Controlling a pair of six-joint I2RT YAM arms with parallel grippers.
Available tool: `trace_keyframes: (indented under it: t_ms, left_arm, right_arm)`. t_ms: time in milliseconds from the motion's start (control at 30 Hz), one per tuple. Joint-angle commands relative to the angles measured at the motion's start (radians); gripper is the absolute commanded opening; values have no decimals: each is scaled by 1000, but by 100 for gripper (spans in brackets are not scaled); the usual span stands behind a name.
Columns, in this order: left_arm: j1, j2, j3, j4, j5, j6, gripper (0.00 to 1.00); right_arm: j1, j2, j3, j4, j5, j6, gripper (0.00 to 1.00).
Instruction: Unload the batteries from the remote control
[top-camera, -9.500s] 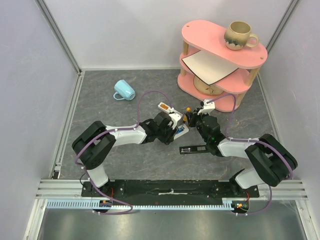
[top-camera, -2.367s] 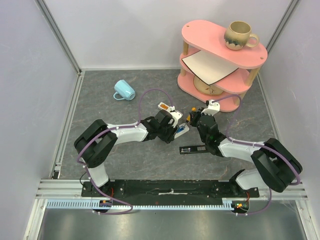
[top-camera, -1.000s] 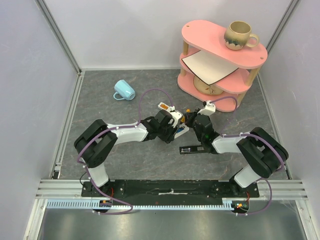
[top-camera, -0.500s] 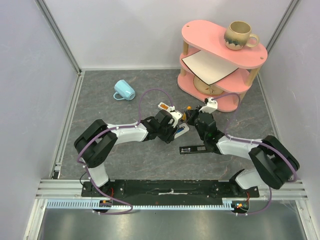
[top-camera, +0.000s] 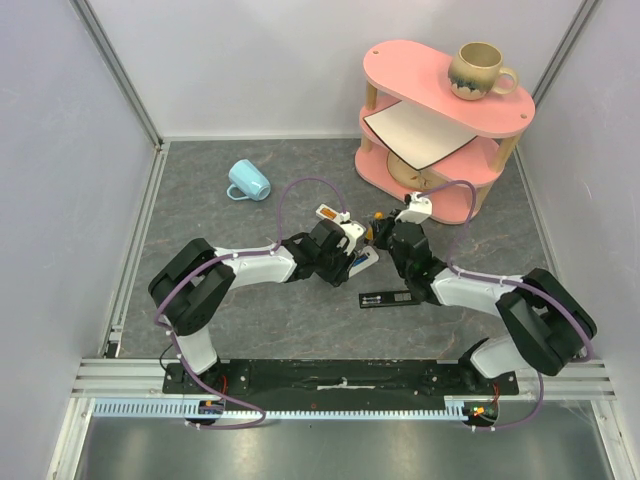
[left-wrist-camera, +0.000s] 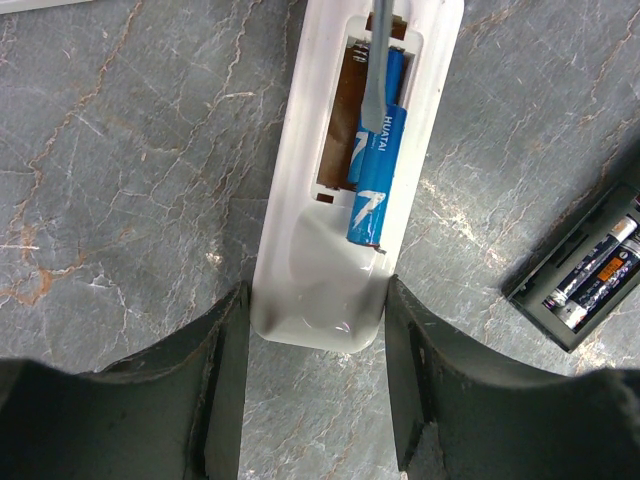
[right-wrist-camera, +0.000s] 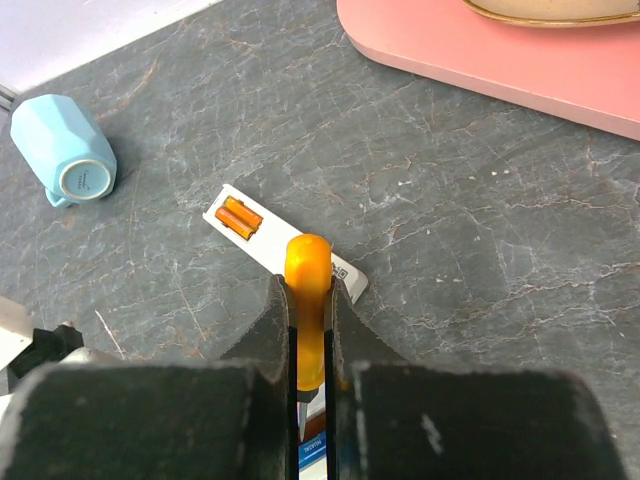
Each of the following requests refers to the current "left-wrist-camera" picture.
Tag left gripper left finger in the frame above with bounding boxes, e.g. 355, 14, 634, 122
1, 283, 249, 479

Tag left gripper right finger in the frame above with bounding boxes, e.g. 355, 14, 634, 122
385, 278, 639, 479

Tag white remote blue batteries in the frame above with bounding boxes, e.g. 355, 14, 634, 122
251, 1, 464, 353

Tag blue battery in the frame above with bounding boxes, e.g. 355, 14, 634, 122
347, 49, 404, 185
347, 105, 407, 248

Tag orange handled screwdriver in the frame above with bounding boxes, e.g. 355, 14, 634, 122
361, 0, 393, 134

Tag black battery upper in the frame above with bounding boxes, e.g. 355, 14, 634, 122
543, 215, 638, 310

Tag black battery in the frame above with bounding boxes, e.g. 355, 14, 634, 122
557, 234, 639, 330
543, 215, 638, 310

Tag black battery lower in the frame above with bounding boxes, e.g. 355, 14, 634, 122
557, 234, 639, 330

